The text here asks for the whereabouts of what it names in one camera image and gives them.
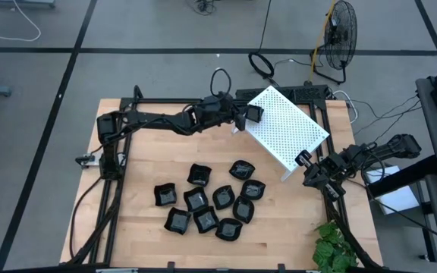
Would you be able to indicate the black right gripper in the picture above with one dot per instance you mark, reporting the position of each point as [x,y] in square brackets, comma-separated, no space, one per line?
[317,176]

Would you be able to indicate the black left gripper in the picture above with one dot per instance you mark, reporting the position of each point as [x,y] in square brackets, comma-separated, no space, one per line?
[230,112]

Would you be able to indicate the small black square plate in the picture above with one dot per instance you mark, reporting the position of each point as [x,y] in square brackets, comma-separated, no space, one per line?
[256,113]

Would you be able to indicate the black wavy round plate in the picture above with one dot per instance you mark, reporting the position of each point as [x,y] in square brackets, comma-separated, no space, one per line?
[243,209]
[224,197]
[228,229]
[242,170]
[253,189]

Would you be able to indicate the black wavy square plate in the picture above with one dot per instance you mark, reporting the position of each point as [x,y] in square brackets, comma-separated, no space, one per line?
[206,219]
[165,194]
[199,174]
[195,199]
[177,220]

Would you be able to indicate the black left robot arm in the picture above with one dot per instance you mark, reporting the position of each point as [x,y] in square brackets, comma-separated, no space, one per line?
[158,120]

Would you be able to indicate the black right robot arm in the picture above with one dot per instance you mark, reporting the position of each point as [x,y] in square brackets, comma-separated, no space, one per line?
[404,146]

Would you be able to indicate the black vented electronics box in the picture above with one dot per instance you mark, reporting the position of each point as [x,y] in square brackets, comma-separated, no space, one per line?
[311,93]
[246,93]

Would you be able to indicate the white perforated metal shelf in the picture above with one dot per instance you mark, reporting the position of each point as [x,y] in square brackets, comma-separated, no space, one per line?
[285,129]

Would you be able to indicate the green leafy plant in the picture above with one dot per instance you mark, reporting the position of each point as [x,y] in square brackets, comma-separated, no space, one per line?
[332,250]

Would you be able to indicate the white flat box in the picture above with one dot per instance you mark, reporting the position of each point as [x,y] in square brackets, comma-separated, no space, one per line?
[400,199]

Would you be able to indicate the black desk beam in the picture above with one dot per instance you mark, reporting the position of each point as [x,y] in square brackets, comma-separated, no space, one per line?
[412,175]

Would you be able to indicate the black table clamp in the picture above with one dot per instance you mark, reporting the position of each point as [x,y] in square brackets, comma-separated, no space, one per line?
[170,264]
[281,266]

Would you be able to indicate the black floor fan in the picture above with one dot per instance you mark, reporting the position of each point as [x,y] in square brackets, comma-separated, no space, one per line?
[340,36]

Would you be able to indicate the grey cart base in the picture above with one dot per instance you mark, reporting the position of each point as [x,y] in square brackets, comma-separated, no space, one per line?
[21,3]

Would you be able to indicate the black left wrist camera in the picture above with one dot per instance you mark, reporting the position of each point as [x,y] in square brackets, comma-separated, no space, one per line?
[211,104]

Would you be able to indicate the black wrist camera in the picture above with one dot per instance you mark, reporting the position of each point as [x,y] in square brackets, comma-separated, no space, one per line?
[211,104]
[353,153]

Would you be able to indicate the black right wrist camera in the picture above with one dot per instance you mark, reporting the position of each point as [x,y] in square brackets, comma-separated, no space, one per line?
[353,153]

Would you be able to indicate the black aluminium table frame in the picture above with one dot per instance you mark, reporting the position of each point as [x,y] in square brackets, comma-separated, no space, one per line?
[165,101]

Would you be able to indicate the small grey mounting bracket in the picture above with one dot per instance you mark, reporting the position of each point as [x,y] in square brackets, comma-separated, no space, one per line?
[89,160]

